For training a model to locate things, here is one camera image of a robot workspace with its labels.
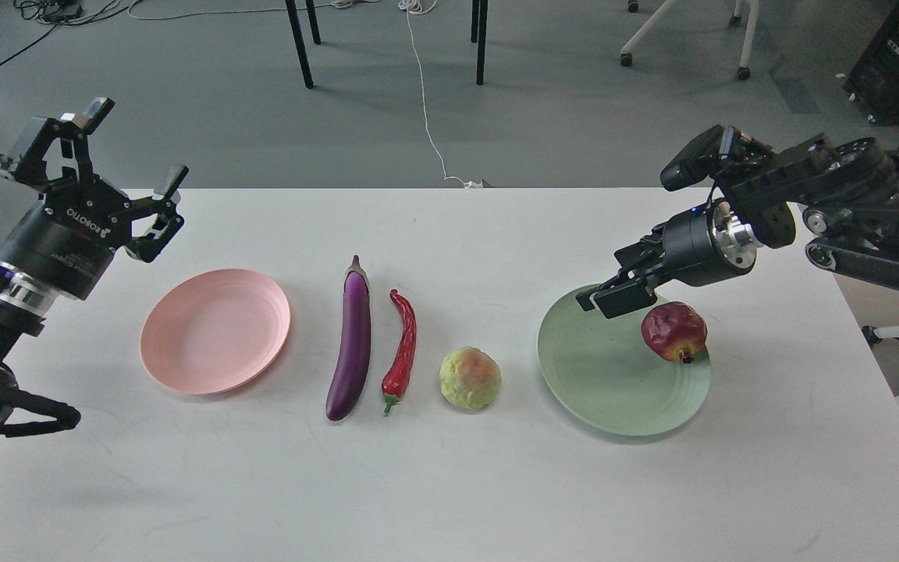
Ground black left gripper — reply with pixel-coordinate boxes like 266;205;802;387
0;97;190;300

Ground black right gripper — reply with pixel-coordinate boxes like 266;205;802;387
577;204;757;318

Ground red pomegranate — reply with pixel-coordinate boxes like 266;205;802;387
640;301;709;365

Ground green pink peach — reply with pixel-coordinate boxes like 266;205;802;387
439;347;502;411

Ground red chili pepper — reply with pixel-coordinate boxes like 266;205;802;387
382;289;418;417

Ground purple eggplant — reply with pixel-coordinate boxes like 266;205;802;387
325;254;371;422

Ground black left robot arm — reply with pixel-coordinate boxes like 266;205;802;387
0;98;188;438

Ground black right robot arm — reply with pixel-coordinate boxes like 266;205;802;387
577;125;899;318

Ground green plate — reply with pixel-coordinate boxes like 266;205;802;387
536;290;712;439

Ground pink plate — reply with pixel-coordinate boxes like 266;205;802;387
140;269;292;396

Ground white chair base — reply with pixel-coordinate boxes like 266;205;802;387
617;1;762;83

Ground black table legs left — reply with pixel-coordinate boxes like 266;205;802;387
284;0;322;90

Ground black table legs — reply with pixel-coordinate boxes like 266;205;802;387
284;0;322;90
470;0;489;86

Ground black table legs right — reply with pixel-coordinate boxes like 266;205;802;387
470;0;489;86

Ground black cables on floor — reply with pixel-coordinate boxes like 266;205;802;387
0;0;146;91

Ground white cable on floor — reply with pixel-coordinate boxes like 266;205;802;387
396;0;485;190

